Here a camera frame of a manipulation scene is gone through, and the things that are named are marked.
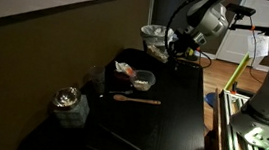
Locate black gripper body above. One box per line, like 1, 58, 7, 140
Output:
169, 28, 198, 59

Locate round clear plastic container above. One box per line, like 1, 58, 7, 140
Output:
128, 68, 158, 93

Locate black trash bin white liner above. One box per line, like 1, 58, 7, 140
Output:
138, 22, 176, 58

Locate crumpled white paper wrapper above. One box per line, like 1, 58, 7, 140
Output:
113, 60, 136, 77

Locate small red bowl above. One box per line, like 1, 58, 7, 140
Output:
113, 68, 133, 83

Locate white panel door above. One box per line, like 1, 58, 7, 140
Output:
215, 0, 269, 71

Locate yellow-green pole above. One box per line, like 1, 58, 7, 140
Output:
223, 50, 251, 93

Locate blue disc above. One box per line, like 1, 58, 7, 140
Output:
203, 91, 221, 110

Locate metal spoon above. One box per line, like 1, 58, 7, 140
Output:
98, 86, 135, 101

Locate wooden spoon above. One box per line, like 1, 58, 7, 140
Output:
112, 93, 162, 107

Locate hanging white paper sheet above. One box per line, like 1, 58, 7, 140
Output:
245, 32, 269, 61

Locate dark glass cup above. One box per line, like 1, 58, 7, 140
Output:
84, 63, 108, 95

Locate metal tongs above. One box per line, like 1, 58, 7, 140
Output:
85, 123, 163, 150

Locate metal bowl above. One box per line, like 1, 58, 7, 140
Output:
50, 85, 83, 111

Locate yellow post with black foot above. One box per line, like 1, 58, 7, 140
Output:
181, 45, 202, 63

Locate black corrugated cable hose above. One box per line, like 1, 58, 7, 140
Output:
161, 0, 237, 73

